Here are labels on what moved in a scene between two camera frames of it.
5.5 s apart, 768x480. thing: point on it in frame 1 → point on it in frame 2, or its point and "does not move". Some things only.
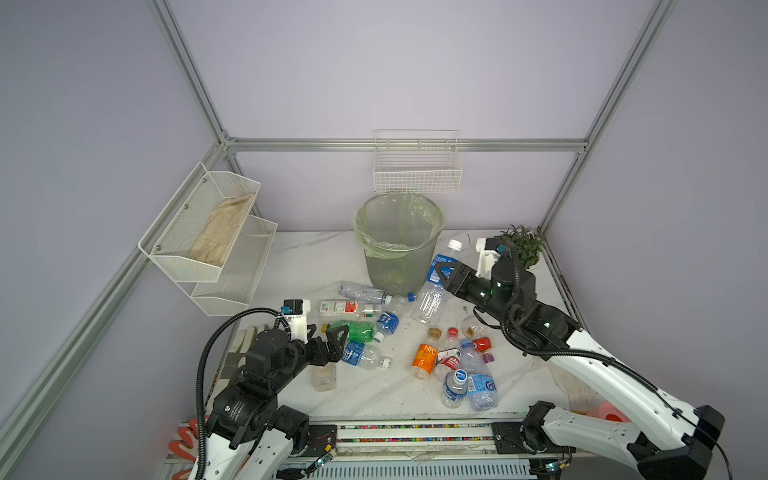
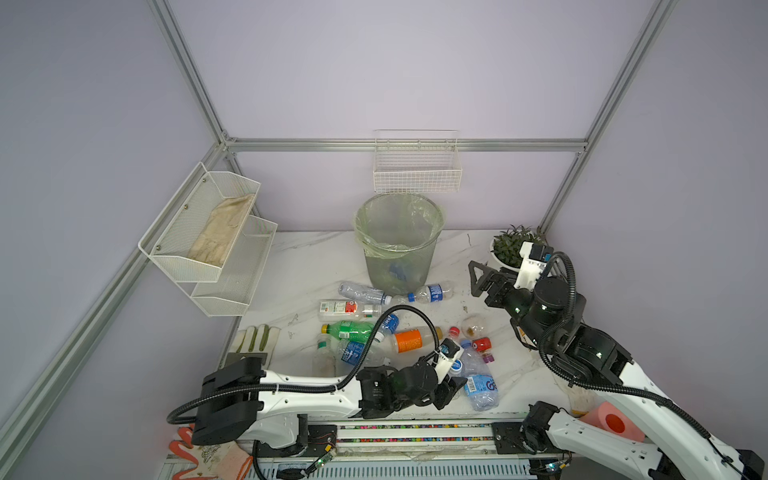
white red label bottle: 349,309 does not move
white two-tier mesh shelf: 210,229 does not move
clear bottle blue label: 365,355 does not move
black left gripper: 334,350 → 447,391
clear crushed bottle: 364,293 does not move
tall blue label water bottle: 428,307 → 397,270
